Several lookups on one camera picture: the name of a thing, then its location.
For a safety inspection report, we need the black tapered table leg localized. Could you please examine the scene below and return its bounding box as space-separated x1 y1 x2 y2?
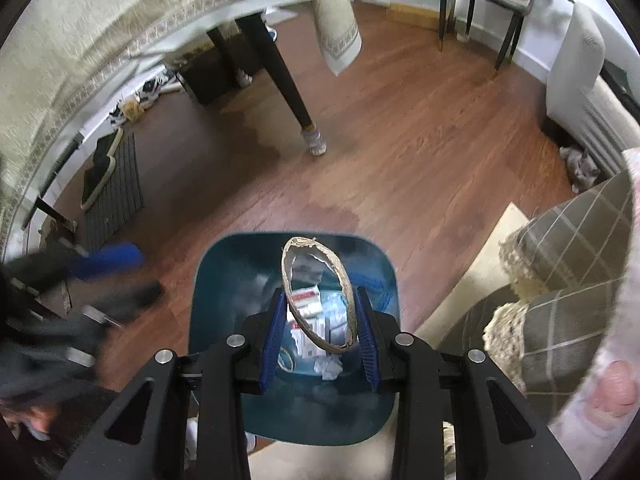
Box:
206 17 251 78
240 12 317 133

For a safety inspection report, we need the dark slipper with cream edge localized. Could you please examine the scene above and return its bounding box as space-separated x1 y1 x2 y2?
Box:
92 127 125 166
80 157 117 211

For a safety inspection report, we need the dark storage box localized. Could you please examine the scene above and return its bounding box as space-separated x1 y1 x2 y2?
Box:
177 15 271 107

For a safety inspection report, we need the cream patterned tablecloth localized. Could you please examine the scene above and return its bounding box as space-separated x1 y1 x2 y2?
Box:
0 0 363 256

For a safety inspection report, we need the grey ribbed floor mat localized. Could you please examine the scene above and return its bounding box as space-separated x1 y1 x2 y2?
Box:
82 132 147 251

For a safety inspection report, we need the grey cloth bundle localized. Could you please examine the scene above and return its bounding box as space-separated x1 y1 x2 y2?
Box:
560 145 601 195

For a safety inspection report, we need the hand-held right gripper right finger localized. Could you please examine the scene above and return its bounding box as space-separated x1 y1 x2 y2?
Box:
356 285 583 480

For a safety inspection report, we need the black furniture leg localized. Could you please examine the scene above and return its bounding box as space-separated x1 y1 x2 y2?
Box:
34 196 78 233

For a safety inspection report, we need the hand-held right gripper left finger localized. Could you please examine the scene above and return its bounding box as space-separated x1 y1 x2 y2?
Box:
59 287 288 480

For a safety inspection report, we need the cream rug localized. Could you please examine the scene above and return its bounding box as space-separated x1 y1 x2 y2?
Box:
250 202 531 480

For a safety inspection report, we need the white ribbed sofa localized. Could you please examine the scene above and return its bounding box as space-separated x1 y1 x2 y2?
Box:
545 2 640 176

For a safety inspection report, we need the brown cardboard ring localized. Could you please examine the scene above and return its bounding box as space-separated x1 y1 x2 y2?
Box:
280 235 362 353

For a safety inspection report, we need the clear plastic wrapper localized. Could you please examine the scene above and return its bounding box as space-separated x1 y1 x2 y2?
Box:
320 290 353 348

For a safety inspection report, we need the round grey marble side table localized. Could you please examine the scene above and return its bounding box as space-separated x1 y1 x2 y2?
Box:
437 282 526 361

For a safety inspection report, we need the white red paper packet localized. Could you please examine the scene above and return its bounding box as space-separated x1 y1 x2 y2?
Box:
286 284 326 356

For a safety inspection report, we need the white tissue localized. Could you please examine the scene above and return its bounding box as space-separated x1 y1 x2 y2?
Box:
315 357 346 381

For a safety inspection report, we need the teal plastic bin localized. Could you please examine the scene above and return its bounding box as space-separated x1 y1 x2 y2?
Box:
187 232 401 448

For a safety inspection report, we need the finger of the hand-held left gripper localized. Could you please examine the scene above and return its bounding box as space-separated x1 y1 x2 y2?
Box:
97 280 165 322
50 242 146 283

